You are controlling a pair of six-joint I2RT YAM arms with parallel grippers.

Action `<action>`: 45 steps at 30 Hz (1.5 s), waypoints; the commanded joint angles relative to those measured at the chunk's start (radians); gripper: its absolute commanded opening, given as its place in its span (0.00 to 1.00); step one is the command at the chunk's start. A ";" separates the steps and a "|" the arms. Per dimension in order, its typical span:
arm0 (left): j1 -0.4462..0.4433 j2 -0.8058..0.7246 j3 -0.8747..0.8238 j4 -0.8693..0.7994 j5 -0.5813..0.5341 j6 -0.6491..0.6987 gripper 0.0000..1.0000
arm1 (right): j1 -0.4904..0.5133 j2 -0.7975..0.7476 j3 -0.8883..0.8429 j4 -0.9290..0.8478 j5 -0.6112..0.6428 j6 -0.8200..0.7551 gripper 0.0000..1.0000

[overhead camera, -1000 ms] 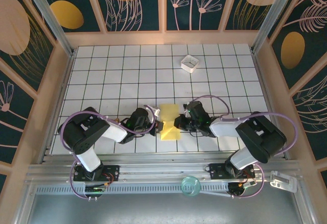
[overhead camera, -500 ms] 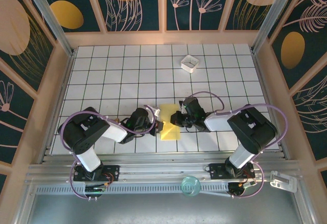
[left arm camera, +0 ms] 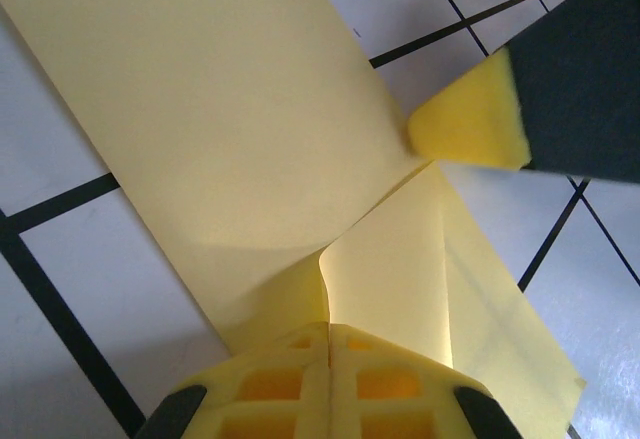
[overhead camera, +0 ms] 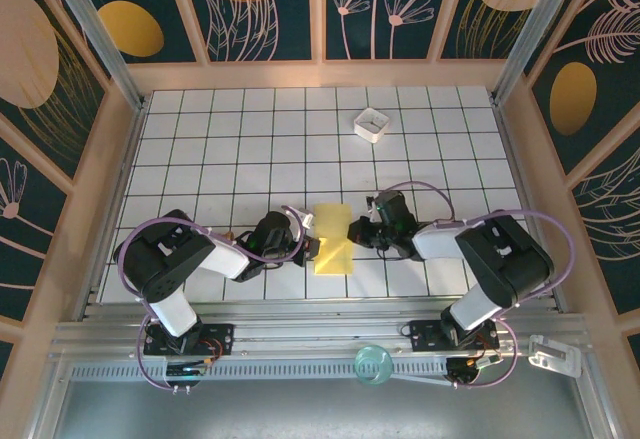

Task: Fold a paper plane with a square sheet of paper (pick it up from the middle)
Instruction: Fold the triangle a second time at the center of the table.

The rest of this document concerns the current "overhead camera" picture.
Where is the right black controller board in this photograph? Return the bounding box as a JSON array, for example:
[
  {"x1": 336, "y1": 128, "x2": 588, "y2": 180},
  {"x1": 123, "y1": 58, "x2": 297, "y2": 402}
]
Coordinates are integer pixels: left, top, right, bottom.
[{"x1": 444, "y1": 356, "x2": 501, "y2": 390}]

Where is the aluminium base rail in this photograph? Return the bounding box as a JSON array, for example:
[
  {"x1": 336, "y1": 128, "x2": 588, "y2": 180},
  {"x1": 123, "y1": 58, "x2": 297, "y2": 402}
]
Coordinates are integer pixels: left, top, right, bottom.
[{"x1": 49, "y1": 298, "x2": 591, "y2": 360}]

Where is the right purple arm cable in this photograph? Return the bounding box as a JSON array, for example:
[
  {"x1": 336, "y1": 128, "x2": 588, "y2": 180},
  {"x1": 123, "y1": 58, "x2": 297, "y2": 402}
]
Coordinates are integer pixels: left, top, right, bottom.
[{"x1": 372, "y1": 181, "x2": 574, "y2": 391}]

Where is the clear round glass cup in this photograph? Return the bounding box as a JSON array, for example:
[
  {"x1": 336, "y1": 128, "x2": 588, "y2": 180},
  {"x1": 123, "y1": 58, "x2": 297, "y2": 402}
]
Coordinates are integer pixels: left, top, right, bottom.
[{"x1": 353, "y1": 343, "x2": 394, "y2": 388}]

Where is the black controller board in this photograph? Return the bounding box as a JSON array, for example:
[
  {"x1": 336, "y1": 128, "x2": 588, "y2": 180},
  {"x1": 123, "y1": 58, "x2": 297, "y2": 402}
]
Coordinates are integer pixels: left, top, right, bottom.
[
  {"x1": 444, "y1": 356, "x2": 501, "y2": 390},
  {"x1": 164, "y1": 358, "x2": 211, "y2": 393}
]

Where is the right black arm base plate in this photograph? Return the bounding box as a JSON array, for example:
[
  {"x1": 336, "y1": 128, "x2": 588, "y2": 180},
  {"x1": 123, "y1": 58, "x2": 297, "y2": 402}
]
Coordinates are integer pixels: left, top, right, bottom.
[{"x1": 408, "y1": 318, "x2": 499, "y2": 353}]

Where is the grey metal sheet panel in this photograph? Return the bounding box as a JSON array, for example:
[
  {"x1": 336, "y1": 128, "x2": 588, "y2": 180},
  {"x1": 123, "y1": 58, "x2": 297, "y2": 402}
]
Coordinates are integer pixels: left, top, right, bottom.
[{"x1": 49, "y1": 378, "x2": 609, "y2": 439}]

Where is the slotted grey cable duct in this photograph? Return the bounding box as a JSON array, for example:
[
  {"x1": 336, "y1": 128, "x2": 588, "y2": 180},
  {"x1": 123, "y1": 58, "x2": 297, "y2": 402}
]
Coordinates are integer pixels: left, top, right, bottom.
[{"x1": 69, "y1": 358, "x2": 451, "y2": 383}]

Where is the yellow cloth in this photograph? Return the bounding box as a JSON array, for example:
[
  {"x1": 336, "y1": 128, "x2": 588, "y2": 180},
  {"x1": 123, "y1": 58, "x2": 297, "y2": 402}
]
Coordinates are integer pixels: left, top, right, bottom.
[{"x1": 312, "y1": 202, "x2": 355, "y2": 276}]

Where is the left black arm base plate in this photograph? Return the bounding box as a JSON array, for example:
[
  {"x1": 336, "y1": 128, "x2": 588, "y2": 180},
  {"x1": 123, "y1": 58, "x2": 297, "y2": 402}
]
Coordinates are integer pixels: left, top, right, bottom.
[{"x1": 143, "y1": 322, "x2": 236, "y2": 356}]

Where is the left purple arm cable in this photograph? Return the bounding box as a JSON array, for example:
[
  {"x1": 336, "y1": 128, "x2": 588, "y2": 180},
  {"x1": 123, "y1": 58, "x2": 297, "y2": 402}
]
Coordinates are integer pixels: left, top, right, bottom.
[{"x1": 119, "y1": 203, "x2": 306, "y2": 395}]

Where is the aluminium side rail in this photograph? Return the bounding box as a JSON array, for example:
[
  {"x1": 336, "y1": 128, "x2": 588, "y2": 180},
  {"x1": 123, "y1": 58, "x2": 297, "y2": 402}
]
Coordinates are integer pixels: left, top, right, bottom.
[
  {"x1": 492, "y1": 101, "x2": 571, "y2": 310},
  {"x1": 74, "y1": 101, "x2": 149, "y2": 320}
]

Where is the white square box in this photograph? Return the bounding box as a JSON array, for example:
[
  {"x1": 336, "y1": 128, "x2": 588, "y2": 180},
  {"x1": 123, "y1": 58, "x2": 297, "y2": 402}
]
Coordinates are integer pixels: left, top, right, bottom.
[{"x1": 352, "y1": 106, "x2": 392, "y2": 144}]

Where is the aluminium corner post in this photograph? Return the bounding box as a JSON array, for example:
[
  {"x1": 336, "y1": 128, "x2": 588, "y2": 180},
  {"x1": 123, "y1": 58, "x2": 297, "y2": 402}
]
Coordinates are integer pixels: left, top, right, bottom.
[
  {"x1": 489, "y1": 0, "x2": 586, "y2": 105},
  {"x1": 42, "y1": 0, "x2": 149, "y2": 110}
]

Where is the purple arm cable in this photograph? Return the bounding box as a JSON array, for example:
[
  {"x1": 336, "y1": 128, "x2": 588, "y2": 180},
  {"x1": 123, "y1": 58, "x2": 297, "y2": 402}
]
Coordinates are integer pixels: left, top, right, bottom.
[
  {"x1": 119, "y1": 203, "x2": 306, "y2": 395},
  {"x1": 372, "y1": 181, "x2": 574, "y2": 391}
]

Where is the left black controller board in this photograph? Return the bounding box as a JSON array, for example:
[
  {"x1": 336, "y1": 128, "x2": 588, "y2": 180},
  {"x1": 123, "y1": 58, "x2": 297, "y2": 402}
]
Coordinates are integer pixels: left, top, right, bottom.
[{"x1": 164, "y1": 358, "x2": 211, "y2": 393}]

